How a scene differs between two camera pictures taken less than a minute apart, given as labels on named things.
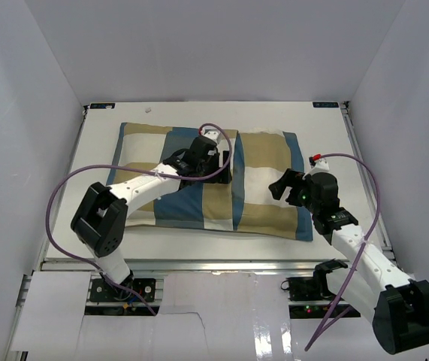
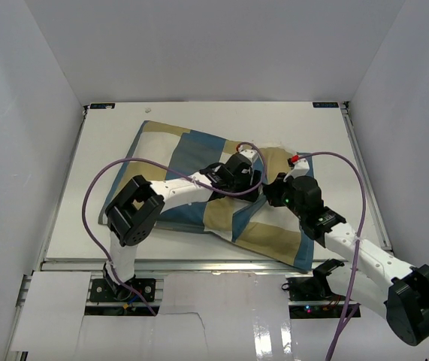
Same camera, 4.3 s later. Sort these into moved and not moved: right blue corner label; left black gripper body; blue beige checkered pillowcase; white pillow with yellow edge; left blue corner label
Moved: left black gripper body; white pillow with yellow edge; blue beige checkered pillowcase
Not moved: right blue corner label; left blue corner label
